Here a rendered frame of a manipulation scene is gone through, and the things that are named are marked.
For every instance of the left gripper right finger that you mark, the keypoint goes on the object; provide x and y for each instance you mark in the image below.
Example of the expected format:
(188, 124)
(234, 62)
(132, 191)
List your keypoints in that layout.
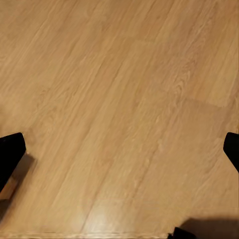
(231, 148)

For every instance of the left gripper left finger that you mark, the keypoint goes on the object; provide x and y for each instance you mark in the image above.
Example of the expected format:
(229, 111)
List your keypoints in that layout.
(12, 148)

